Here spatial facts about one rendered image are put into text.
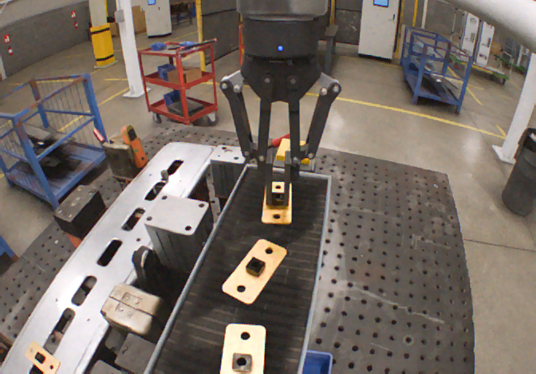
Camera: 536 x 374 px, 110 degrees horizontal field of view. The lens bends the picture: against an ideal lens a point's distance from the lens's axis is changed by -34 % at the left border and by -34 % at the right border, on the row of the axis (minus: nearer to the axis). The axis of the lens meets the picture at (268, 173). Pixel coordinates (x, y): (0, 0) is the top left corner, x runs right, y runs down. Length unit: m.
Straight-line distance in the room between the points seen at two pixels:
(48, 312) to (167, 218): 0.32
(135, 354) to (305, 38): 0.39
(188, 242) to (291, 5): 0.36
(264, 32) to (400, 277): 0.83
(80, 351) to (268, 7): 0.55
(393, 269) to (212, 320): 0.73
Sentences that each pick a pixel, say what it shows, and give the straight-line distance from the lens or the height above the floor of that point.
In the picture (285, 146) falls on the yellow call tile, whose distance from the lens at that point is 0.52.
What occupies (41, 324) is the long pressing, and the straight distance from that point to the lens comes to 0.61.
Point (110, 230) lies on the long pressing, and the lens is 0.66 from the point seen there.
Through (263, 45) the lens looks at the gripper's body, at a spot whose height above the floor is 1.38.
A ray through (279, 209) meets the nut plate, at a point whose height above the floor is 1.16.
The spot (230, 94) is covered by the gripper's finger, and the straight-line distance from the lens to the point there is 0.30.
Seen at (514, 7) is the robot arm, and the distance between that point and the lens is 0.37.
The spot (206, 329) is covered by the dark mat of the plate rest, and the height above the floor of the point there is 1.16.
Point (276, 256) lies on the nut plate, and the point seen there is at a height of 1.16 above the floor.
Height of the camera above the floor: 1.43
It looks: 37 degrees down
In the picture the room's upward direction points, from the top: straight up
